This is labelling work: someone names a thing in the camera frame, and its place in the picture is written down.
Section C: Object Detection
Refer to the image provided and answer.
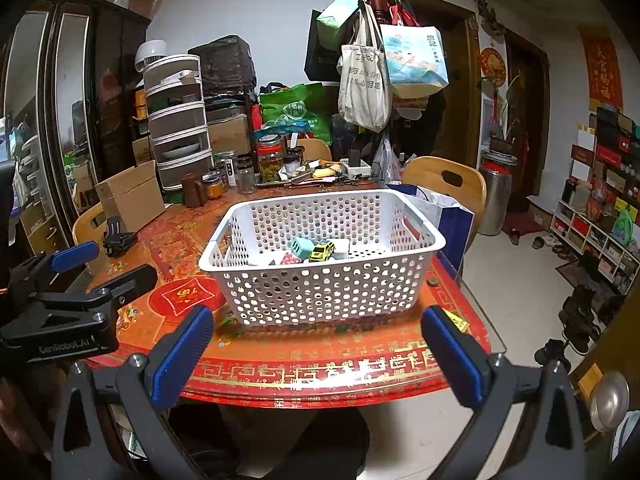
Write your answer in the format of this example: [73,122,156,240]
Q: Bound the picture printed shopping bag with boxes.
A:
[379,25,450,98]

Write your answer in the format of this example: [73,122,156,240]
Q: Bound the yellow toy car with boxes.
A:
[307,240,337,263]

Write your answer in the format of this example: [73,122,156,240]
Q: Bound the red printed tablecloth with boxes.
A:
[85,180,493,410]

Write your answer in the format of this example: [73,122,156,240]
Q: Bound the dark wooden door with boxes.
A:
[505,30,551,211]

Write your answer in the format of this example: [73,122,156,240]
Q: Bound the white perforated plastic basket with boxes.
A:
[198,189,447,330]

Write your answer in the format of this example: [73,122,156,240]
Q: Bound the black hanging bag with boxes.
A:
[304,9,343,83]

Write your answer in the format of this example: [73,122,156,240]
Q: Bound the stainless steel canister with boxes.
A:
[477,155,518,237]

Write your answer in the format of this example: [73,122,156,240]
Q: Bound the brown ceramic mug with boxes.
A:
[181,172,208,207]

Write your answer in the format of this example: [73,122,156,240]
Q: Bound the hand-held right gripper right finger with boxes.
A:
[420,304,588,480]

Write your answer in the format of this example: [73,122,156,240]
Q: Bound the plastic drawer tower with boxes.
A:
[142,55,215,191]

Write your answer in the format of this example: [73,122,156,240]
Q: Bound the yellow wooden chair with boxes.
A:
[292,138,333,162]
[401,156,487,236]
[72,202,108,261]

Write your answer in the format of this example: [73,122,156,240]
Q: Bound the large pickle jar red lid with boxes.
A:
[256,135,285,184]

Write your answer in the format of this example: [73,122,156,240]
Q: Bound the black boots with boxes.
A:
[559,285,606,356]

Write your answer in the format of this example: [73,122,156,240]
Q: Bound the red round wall ornament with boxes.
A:
[479,46,501,78]

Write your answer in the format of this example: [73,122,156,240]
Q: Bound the white and blue paper bag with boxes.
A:
[385,182,476,276]

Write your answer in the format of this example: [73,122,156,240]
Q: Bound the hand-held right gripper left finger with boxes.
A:
[50,304,216,480]

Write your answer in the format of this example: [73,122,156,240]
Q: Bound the clear plastic bag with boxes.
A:
[372,132,403,183]

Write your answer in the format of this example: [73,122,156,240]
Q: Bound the storage shelf with boxes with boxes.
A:
[547,105,640,296]

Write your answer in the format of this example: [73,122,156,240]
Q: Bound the red floor mat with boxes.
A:
[502,210,543,236]

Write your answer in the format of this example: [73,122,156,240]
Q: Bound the black mesh covered box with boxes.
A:
[187,35,257,96]

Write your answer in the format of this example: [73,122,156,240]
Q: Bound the green shopping bag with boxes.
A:
[259,82,333,147]

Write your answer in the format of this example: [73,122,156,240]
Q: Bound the teal hanging bag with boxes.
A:
[316,0,363,52]

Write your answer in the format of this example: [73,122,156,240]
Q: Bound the metal door knob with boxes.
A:
[590,371,631,432]

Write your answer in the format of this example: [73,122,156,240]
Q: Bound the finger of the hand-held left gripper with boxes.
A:
[30,264,159,328]
[10,240,101,301]

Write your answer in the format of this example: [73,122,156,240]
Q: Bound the white fan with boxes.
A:
[135,40,173,73]

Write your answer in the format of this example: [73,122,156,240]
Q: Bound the cardboard box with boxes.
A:
[94,160,167,233]

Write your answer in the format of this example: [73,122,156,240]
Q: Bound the beige canvas tote bag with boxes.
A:
[338,45,392,131]

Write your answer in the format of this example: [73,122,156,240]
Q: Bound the red wall scroll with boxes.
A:
[579,25,625,111]

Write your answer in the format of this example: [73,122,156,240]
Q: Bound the teal box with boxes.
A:
[291,236,316,262]

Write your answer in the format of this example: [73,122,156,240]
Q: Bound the empty glass jar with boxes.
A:
[236,159,256,195]

